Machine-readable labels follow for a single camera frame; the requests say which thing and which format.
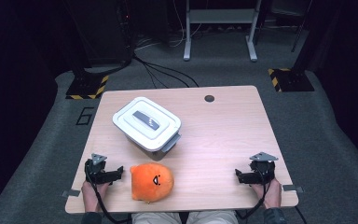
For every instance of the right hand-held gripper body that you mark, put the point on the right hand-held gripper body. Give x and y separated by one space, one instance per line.
262 171

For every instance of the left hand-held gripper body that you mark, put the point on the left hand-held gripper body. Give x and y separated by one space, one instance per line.
97 174

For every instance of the orange plush toy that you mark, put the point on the orange plush toy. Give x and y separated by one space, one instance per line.
147 183

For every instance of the white box lid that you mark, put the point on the white box lid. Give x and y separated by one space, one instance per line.
146 123

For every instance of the clear plastic storage box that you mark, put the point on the clear plastic storage box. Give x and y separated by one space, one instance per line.
170 143

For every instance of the person's left hand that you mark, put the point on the person's left hand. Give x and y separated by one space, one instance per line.
90 196

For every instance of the person's right hand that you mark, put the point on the person's right hand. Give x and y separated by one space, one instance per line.
273 194

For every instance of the person's beige trousers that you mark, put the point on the person's beige trousers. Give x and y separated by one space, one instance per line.
155 218

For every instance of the black stand base striped tape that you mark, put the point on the black stand base striped tape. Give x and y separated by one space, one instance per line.
84 87
292 81

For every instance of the black equipment rack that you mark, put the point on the black equipment rack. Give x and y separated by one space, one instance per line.
105 31

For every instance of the grey metal table bracket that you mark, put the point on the grey metal table bracket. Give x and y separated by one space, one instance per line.
292 188
71 193

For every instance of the white metal stand frame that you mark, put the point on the white metal stand frame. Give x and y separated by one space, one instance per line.
219 15

